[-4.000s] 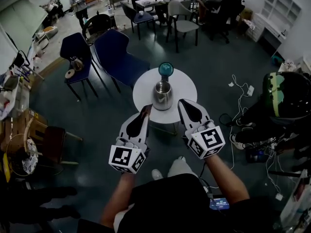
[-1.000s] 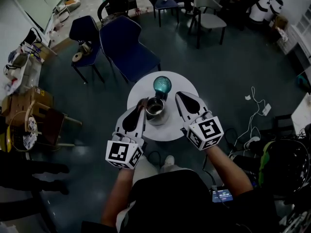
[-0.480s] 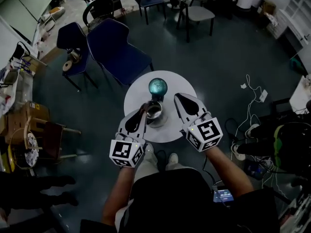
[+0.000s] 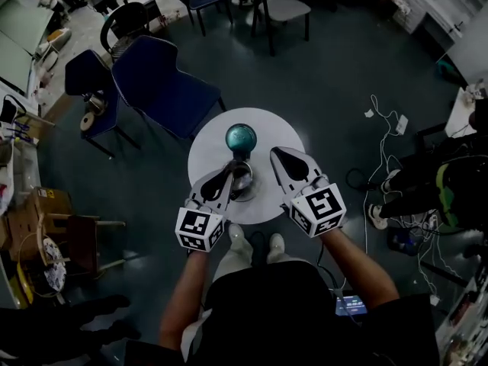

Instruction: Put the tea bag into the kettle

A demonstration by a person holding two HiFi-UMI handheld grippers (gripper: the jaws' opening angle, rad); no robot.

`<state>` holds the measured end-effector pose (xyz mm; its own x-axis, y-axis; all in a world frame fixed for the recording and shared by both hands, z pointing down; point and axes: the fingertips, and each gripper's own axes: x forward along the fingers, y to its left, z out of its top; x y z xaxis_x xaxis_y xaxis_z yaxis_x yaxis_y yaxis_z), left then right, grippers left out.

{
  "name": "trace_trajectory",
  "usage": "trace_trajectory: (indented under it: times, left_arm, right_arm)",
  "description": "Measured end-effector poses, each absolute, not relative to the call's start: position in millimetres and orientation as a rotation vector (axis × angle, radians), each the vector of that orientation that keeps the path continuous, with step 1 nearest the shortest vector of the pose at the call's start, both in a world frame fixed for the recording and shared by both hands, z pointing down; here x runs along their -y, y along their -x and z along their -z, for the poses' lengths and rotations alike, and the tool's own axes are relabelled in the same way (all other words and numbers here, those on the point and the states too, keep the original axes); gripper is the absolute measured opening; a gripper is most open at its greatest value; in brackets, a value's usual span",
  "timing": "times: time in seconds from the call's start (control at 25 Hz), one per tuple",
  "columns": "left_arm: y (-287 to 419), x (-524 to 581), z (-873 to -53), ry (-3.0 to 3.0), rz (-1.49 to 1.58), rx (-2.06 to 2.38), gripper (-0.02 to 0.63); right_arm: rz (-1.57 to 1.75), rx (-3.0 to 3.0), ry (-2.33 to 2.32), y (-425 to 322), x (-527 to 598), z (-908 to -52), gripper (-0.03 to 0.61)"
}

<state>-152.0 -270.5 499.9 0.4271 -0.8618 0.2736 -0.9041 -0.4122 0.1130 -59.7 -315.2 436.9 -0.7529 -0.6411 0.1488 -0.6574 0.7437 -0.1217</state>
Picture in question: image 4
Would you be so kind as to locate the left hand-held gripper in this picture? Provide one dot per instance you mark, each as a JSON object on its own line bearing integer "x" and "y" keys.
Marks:
{"x": 200, "y": 225}

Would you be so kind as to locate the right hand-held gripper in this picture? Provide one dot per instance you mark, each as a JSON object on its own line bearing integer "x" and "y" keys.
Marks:
{"x": 318, "y": 206}

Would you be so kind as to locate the person's left forearm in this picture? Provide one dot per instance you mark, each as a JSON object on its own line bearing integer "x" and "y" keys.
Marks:
{"x": 187, "y": 292}

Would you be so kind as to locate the person's right forearm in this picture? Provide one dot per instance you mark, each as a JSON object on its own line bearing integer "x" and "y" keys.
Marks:
{"x": 354, "y": 269}

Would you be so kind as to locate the person's left white shoe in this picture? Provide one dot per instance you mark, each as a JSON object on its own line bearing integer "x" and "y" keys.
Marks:
{"x": 236, "y": 232}

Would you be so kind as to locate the person's white shoe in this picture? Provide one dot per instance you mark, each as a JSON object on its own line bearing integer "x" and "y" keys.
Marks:
{"x": 236, "y": 232}
{"x": 276, "y": 241}

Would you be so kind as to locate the person's right white shoe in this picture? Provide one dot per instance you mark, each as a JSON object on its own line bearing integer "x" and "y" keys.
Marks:
{"x": 276, "y": 241}

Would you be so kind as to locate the phone with lit screen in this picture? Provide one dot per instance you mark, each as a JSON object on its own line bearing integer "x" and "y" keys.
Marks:
{"x": 351, "y": 305}

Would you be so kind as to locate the white power strip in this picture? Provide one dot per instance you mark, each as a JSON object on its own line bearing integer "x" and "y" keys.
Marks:
{"x": 402, "y": 124}

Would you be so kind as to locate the wooden stool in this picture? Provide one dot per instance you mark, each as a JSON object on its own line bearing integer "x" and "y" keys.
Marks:
{"x": 82, "y": 238}

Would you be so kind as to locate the person's black clothing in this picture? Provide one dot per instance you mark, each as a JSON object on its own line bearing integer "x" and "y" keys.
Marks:
{"x": 274, "y": 318}

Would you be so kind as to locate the large blue chair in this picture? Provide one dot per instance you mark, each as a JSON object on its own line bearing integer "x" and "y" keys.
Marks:
{"x": 160, "y": 82}

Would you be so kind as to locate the round wooden disc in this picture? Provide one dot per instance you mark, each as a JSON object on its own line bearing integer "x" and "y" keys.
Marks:
{"x": 88, "y": 122}

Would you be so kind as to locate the metal teapot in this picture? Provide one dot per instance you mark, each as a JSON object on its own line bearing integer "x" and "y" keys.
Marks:
{"x": 95, "y": 103}

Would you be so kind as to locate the cardboard box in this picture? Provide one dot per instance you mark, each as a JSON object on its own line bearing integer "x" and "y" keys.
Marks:
{"x": 36, "y": 219}

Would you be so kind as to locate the small blue chair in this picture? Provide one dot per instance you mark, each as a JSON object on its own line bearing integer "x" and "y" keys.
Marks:
{"x": 85, "y": 74}

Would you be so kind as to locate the grey chair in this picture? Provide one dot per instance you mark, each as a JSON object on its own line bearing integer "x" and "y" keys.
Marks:
{"x": 284, "y": 8}

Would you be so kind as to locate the black round-back chair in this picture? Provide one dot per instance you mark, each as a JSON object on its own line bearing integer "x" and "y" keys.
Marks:
{"x": 126, "y": 17}

